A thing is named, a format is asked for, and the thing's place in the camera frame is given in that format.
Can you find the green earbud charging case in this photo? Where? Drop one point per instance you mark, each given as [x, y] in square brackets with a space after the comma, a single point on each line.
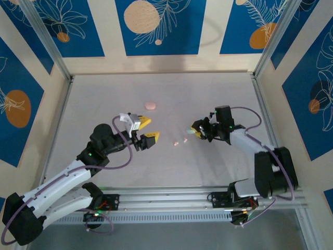
[190, 130]

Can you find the pink earbud charging case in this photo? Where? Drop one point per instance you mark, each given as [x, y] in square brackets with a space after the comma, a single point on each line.
[150, 105]

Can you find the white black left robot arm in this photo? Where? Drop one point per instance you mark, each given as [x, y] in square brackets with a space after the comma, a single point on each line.
[59, 183]

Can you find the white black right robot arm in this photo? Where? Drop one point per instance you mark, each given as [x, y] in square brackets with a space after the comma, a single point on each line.
[244, 142]

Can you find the aluminium table side rail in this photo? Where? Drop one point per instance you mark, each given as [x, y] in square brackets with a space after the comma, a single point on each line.
[270, 130]
[56, 130]

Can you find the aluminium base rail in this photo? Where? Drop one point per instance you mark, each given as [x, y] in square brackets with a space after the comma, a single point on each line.
[166, 200]

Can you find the aluminium frame post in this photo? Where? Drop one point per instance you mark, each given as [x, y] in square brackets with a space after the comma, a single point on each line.
[44, 34]
[275, 31]

